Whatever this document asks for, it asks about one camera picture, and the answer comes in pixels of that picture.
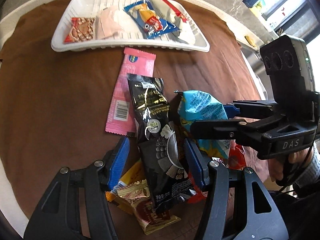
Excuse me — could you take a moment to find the orange long snack packet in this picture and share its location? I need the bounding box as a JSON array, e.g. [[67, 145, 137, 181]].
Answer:
[[105, 159, 145, 202]]

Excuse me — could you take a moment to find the red Milkes chocolate bag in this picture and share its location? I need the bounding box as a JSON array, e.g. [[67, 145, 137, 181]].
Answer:
[[187, 140, 246, 204]]

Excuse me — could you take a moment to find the gold red pie packet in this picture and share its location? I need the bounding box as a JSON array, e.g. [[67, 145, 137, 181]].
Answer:
[[117, 179, 181, 235]]

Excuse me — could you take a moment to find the black cookie snack packet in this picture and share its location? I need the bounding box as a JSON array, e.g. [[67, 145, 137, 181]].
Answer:
[[127, 74, 196, 213]]

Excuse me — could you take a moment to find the light blue snack packet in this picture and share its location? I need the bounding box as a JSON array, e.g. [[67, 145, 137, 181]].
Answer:
[[175, 90, 231, 161]]

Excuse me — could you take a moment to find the pink long snack packet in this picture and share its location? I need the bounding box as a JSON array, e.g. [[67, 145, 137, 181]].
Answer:
[[105, 48, 156, 136]]

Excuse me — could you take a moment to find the white and red snack bag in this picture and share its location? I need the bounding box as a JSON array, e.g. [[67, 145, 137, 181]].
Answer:
[[149, 0, 196, 45]]

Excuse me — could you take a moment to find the dark blue red snack packet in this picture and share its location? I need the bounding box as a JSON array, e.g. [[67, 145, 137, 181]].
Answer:
[[124, 0, 180, 39]]

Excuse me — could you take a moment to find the red patterned nut packet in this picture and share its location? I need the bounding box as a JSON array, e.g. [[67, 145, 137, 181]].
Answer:
[[64, 17, 95, 43]]

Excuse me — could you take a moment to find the pale pink small packet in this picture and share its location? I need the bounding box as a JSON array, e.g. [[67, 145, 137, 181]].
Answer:
[[95, 5, 140, 40]]

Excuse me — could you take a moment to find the right grey sleeve forearm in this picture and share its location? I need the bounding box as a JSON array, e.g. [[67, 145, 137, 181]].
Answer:
[[293, 144, 319, 191]]

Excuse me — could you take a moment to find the person's right hand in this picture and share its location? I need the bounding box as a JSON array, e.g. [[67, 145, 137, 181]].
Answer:
[[267, 147, 313, 182]]

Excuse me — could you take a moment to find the yellow sponge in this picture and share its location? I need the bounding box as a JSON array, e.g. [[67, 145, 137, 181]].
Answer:
[[245, 35, 257, 48]]

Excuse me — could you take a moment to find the brown cloth mat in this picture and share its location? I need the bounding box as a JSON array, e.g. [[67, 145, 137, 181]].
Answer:
[[1, 0, 260, 217]]

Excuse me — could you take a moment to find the white ribbed plastic tray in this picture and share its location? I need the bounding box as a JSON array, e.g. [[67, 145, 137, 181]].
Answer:
[[51, 0, 210, 53]]

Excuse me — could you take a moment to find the black camera box right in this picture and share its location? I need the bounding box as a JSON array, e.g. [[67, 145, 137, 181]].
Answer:
[[260, 35, 316, 105]]

